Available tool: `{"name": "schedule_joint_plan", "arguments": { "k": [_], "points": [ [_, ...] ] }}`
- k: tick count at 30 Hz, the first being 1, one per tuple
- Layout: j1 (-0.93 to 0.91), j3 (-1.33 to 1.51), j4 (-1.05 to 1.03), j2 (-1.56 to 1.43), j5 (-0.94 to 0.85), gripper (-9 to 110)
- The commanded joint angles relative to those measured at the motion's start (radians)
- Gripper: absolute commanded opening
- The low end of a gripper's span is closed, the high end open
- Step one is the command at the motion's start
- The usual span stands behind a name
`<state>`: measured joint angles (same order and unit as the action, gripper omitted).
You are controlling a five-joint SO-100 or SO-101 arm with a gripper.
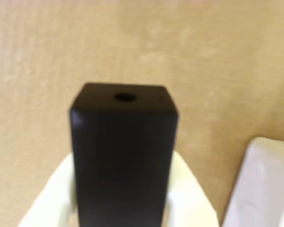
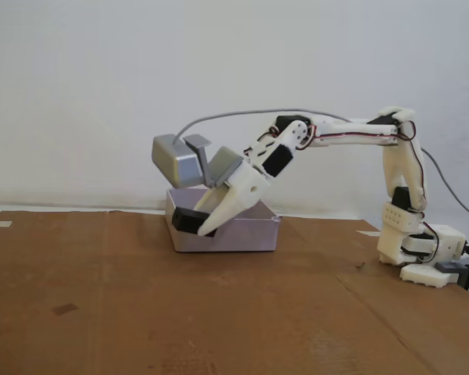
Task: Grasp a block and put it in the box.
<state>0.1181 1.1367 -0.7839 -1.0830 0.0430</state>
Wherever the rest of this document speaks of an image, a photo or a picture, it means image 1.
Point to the black rectangular block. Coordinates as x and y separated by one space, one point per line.
123 153

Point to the lilac plastic box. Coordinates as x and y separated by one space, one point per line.
262 189

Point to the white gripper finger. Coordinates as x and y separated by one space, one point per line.
189 201
54 196

